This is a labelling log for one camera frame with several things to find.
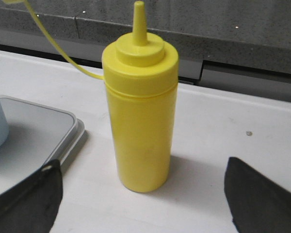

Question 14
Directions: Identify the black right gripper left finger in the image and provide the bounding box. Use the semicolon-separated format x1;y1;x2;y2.
0;159;63;233

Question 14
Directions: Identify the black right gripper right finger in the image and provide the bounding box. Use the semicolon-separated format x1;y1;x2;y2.
224;157;291;233

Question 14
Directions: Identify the yellow squeeze bottle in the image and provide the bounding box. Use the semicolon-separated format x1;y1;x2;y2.
3;0;179;193

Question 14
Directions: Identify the silver digital kitchen scale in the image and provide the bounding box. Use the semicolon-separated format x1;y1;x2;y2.
0;95;85;192

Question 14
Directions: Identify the grey stone counter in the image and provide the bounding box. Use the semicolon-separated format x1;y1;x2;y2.
0;0;291;104

